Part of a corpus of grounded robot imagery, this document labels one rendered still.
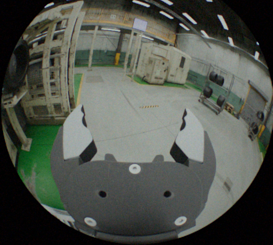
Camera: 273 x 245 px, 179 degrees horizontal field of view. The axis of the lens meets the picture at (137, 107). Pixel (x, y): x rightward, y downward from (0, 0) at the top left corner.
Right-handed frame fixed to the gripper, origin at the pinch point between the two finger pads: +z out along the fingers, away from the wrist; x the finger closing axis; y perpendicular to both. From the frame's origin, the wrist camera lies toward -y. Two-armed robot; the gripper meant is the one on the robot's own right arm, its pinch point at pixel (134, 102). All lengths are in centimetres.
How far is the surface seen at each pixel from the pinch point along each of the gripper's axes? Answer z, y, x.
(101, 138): 81, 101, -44
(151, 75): 410, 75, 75
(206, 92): 317, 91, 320
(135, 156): 59, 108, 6
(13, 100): 14, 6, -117
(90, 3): 810, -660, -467
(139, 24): 394, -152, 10
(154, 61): 411, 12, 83
